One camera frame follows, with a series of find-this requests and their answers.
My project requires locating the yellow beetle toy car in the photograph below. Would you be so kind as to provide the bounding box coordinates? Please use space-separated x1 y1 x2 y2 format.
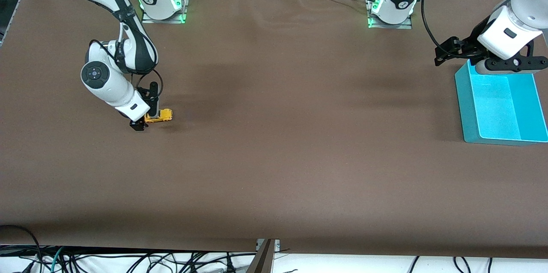
143 109 174 124

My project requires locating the cyan plastic bin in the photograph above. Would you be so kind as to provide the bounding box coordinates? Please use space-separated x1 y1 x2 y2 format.
454 59 548 145

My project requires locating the dark brown beam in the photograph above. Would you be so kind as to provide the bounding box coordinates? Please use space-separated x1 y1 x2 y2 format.
246 240 276 273

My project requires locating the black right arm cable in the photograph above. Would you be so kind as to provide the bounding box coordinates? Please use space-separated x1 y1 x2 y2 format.
89 0 164 95

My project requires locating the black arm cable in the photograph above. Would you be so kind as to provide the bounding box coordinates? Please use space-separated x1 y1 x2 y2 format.
420 0 471 58
89 0 164 95

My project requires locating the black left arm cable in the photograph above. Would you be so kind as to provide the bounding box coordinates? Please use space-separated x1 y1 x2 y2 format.
420 0 471 58

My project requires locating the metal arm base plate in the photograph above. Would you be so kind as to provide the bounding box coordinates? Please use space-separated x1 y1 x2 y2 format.
141 0 188 24
367 0 414 30

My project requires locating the black looped floor cable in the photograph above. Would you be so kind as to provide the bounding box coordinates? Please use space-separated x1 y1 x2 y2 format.
0 224 42 265

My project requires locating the teal floor cable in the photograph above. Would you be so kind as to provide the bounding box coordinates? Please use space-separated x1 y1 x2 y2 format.
50 246 65 273

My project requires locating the silver metal corner bracket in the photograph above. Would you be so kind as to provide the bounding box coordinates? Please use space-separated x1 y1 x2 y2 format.
256 239 281 253

